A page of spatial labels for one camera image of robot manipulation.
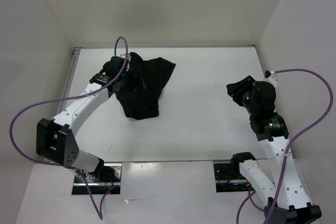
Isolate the black pleated skirt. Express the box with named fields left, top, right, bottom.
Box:
left=116, top=52, right=176, bottom=120

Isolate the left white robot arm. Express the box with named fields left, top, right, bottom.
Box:
left=36, top=55, right=129, bottom=182

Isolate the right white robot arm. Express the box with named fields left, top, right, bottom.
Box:
left=226, top=74, right=322, bottom=223

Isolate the aluminium table edge rail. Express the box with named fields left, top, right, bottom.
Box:
left=61, top=47, right=82, bottom=98

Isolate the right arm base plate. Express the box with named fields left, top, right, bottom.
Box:
left=213, top=160, right=254, bottom=193

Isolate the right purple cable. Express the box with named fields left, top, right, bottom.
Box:
left=235, top=69, right=332, bottom=224

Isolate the purple cable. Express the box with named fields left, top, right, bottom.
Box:
left=9, top=36, right=129, bottom=220
left=235, top=69, right=332, bottom=224

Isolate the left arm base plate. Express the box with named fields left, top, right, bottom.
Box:
left=71, top=163, right=122, bottom=195

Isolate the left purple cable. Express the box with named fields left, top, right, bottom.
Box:
left=9, top=36, right=129, bottom=220

